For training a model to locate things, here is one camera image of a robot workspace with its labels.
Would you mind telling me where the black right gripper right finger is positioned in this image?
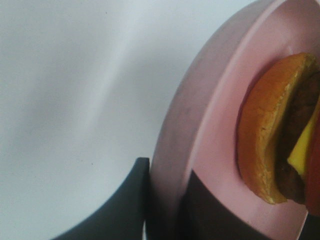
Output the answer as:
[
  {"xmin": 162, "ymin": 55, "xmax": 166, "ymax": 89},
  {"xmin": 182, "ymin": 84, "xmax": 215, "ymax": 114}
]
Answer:
[{"xmin": 176, "ymin": 168, "xmax": 310, "ymax": 240}]

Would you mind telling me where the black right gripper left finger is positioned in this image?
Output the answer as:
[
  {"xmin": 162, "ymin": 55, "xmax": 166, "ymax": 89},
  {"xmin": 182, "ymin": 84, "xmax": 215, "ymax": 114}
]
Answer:
[{"xmin": 55, "ymin": 157, "xmax": 150, "ymax": 240}]

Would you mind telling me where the burger with lettuce and cheese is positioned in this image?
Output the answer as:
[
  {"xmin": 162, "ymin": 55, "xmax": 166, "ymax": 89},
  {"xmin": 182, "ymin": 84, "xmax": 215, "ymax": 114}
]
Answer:
[{"xmin": 236, "ymin": 52, "xmax": 320, "ymax": 216}]

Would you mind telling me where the pink round plate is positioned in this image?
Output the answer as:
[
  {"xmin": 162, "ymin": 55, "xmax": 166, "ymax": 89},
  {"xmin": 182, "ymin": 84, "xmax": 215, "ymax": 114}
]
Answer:
[{"xmin": 146, "ymin": 0, "xmax": 320, "ymax": 240}]

